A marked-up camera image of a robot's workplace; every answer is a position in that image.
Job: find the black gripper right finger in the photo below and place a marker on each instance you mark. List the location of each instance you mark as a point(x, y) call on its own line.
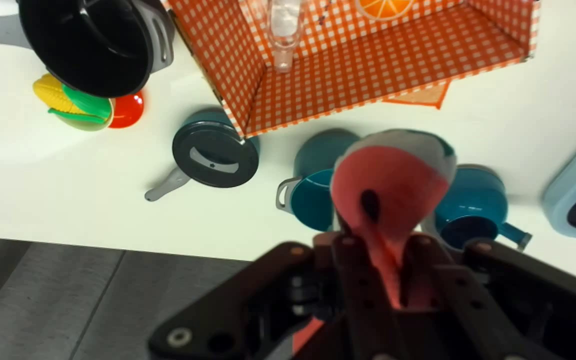
point(489, 303)

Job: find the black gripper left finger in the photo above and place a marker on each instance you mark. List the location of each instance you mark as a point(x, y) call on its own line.
point(254, 311)

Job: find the watermelon slice plush toy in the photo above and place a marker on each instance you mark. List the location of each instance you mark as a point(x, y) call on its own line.
point(383, 189)

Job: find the teal toy kettle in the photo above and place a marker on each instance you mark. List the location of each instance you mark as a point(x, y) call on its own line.
point(475, 207)

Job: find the teal toy pot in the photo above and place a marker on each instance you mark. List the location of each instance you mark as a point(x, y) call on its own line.
point(306, 195)

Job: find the red tomato toy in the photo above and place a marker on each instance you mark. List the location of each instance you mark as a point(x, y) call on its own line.
point(127, 110)

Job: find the orange checkered basket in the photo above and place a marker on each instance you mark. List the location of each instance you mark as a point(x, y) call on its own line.
point(346, 58)

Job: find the corn plush toy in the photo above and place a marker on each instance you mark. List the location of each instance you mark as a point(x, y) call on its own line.
point(73, 106)

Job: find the orange slice plush toy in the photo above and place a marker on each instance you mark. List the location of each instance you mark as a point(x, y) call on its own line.
point(385, 8)

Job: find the teal frying pan with lid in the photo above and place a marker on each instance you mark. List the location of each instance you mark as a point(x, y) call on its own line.
point(209, 149)

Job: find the black saucepan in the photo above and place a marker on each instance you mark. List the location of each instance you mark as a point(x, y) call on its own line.
point(104, 48)

